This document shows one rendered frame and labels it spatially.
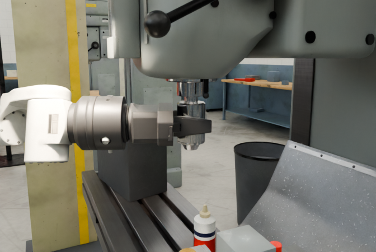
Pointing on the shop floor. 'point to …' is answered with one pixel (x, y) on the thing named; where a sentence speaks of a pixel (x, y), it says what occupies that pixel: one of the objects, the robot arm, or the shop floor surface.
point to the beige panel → (46, 45)
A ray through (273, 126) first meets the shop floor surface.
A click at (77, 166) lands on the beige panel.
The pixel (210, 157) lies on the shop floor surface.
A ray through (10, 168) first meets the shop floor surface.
